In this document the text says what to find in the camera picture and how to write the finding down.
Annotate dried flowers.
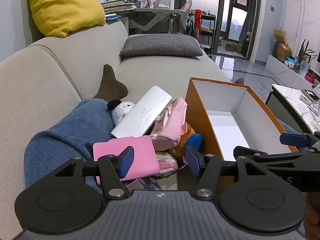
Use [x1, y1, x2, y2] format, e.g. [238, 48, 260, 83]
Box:
[272, 27, 288, 43]

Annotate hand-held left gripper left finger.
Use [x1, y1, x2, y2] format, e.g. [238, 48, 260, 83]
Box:
[54, 146, 135, 198]

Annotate green plant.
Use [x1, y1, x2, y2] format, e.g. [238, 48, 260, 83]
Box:
[299, 39, 317, 63]

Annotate black shelf cart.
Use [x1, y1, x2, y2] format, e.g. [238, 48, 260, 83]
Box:
[191, 9, 217, 57]

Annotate pink cloth pouch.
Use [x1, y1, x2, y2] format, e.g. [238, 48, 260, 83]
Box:
[150, 97, 188, 152]

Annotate pink wallet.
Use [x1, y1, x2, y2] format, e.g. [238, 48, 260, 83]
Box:
[93, 136, 160, 185]

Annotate yellow pillow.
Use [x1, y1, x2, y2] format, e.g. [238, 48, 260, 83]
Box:
[26, 0, 106, 37]

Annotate dark cover book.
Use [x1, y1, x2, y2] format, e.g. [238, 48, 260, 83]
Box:
[301, 89, 320, 103]

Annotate person's leg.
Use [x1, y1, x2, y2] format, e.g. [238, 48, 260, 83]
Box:
[24, 97, 118, 193]
[277, 119, 300, 137]

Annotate person's left leg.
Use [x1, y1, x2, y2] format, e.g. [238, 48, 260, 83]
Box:
[24, 97, 118, 193]

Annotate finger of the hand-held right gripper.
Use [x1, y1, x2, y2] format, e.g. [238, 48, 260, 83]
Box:
[279, 132, 320, 153]
[234, 146, 309, 163]

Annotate pink white crochet toy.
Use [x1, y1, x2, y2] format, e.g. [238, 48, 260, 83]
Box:
[156, 152, 179, 176]

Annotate black balcony door frame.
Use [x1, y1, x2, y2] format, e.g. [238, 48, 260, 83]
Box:
[175, 0, 263, 60]

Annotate beige sofa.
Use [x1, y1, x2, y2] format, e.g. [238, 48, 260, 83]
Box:
[0, 19, 235, 240]

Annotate white plush toy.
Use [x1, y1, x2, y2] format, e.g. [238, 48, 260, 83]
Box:
[107, 99, 135, 127]

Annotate gold vase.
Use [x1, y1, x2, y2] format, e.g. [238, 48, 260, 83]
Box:
[277, 42, 292, 62]

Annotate houndstooth cushion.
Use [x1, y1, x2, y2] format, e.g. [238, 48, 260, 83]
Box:
[120, 33, 204, 57]

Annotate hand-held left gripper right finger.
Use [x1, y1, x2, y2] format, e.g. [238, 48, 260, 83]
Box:
[185, 145, 269, 198]

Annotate grey study desk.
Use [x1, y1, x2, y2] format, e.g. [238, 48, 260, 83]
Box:
[127, 6, 193, 34]

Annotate orange box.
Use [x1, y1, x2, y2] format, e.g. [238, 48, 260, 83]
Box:
[185, 77, 299, 195]

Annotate glass vase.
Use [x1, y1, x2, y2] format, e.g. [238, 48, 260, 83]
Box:
[294, 61, 310, 77]

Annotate pink chair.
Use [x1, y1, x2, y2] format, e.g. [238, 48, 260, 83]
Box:
[175, 0, 193, 33]

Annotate marble coffee table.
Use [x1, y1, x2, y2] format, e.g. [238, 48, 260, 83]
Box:
[265, 84, 320, 135]

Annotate grey curtain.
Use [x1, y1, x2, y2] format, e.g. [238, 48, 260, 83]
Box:
[239, 10, 258, 46]

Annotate stack of books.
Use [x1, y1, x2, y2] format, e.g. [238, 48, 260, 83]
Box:
[101, 0, 137, 14]

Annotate silver glasses case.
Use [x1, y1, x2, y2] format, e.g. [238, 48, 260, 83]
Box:
[111, 85, 172, 139]

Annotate glossy printed packet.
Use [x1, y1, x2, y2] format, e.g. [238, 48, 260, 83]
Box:
[126, 177, 163, 192]

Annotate brown boots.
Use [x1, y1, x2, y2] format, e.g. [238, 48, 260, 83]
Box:
[225, 43, 243, 53]

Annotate white TV cabinet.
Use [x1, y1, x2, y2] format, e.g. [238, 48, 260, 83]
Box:
[265, 54, 320, 88]

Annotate person's right leg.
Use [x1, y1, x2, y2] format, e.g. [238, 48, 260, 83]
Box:
[277, 119, 300, 137]

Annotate orange and blue plush toy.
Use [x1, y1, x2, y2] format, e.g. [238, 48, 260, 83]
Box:
[171, 124, 205, 158]

